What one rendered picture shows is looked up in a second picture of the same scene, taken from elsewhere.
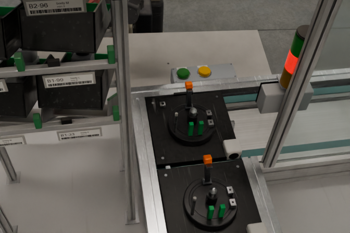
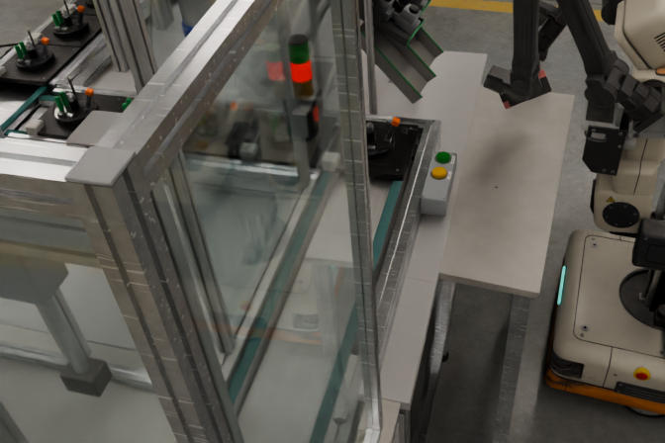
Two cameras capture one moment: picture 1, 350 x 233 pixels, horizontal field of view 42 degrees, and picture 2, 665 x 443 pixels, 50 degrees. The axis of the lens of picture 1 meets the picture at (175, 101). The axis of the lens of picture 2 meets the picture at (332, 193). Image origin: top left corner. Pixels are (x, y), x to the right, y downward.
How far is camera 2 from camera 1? 219 cm
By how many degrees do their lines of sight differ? 76
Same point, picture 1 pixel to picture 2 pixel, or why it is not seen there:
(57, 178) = (382, 98)
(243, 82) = (412, 201)
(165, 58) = (506, 187)
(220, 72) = (433, 186)
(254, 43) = (508, 278)
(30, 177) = (391, 87)
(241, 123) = not seen: hidden behind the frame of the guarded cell
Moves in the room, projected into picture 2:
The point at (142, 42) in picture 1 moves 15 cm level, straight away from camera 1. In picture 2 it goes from (539, 175) to (593, 184)
